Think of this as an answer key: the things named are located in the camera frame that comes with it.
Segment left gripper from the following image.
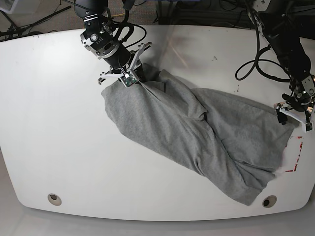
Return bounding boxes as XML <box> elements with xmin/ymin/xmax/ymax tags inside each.
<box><xmin>283</xmin><ymin>93</ymin><xmax>315</xmax><ymax>116</ymax></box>

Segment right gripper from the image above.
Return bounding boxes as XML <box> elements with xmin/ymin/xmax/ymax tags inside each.
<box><xmin>102</xmin><ymin>44</ymin><xmax>145</xmax><ymax>82</ymax></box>

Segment grey T-shirt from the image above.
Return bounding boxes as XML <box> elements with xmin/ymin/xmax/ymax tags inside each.
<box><xmin>101</xmin><ymin>64</ymin><xmax>297</xmax><ymax>206</ymax></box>

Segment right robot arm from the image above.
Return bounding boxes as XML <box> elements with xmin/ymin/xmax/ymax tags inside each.
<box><xmin>74</xmin><ymin>0</ymin><xmax>280</xmax><ymax>131</ymax></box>

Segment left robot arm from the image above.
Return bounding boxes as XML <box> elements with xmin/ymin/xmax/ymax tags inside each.
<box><xmin>248</xmin><ymin>0</ymin><xmax>315</xmax><ymax>112</ymax></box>

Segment red tape corner marks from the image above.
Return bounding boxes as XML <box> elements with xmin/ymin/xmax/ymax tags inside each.
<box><xmin>283</xmin><ymin>136</ymin><xmax>304</xmax><ymax>173</ymax></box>

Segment right table grommet hole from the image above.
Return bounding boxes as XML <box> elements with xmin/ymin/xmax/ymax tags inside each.
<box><xmin>262</xmin><ymin>195</ymin><xmax>277</xmax><ymax>208</ymax></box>

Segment table grommet hole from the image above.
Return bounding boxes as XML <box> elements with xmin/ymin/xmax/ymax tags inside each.
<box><xmin>262</xmin><ymin>195</ymin><xmax>277</xmax><ymax>208</ymax></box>
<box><xmin>47</xmin><ymin>193</ymin><xmax>62</xmax><ymax>206</ymax></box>

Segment black tripod legs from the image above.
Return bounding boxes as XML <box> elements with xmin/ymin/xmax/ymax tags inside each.
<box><xmin>0</xmin><ymin>3</ymin><xmax>72</xmax><ymax>42</ymax></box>

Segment left table grommet hole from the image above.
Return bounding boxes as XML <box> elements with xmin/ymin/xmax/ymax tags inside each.
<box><xmin>47</xmin><ymin>193</ymin><xmax>62</xmax><ymax>206</ymax></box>

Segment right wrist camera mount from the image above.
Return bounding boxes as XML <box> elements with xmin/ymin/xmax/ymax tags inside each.
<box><xmin>97</xmin><ymin>42</ymin><xmax>152</xmax><ymax>88</ymax></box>

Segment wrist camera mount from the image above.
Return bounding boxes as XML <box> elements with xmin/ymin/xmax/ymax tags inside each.
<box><xmin>273</xmin><ymin>102</ymin><xmax>315</xmax><ymax>133</ymax></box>
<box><xmin>97</xmin><ymin>42</ymin><xmax>152</xmax><ymax>88</ymax></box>

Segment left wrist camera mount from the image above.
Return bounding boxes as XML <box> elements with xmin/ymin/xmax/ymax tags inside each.
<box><xmin>273</xmin><ymin>102</ymin><xmax>315</xmax><ymax>133</ymax></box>

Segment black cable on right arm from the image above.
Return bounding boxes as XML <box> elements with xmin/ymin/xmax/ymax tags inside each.
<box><xmin>105</xmin><ymin>7</ymin><xmax>147</xmax><ymax>50</ymax></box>

